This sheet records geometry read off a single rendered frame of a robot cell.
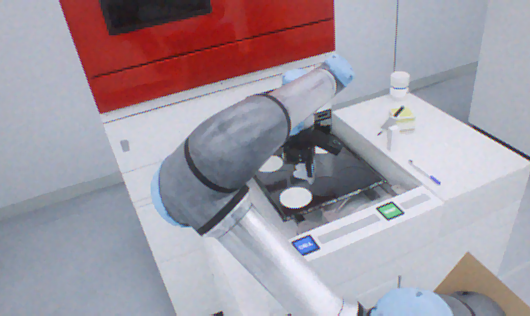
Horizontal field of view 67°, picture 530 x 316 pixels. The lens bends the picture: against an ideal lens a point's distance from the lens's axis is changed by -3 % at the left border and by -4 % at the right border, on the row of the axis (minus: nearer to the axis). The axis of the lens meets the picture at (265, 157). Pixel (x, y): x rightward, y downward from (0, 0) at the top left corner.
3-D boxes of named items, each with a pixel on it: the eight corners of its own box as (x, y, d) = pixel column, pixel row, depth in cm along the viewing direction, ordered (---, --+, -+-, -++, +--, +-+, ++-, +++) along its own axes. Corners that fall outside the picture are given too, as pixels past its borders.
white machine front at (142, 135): (133, 204, 150) (97, 107, 127) (329, 139, 171) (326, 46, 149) (134, 209, 147) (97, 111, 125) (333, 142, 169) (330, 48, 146)
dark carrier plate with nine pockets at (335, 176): (246, 161, 151) (245, 160, 151) (328, 134, 161) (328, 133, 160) (285, 217, 124) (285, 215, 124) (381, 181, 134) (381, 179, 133)
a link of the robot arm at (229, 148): (216, 94, 53) (334, 42, 93) (173, 139, 60) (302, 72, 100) (272, 163, 53) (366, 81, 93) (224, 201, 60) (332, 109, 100)
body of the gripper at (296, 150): (289, 151, 125) (285, 117, 118) (317, 151, 123) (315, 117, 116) (284, 166, 119) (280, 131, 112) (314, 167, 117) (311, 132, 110)
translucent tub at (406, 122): (387, 125, 148) (388, 108, 144) (407, 122, 148) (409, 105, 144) (393, 135, 142) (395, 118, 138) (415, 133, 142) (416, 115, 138)
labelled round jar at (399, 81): (386, 95, 167) (387, 74, 161) (400, 91, 169) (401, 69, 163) (397, 102, 161) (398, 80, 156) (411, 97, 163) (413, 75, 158)
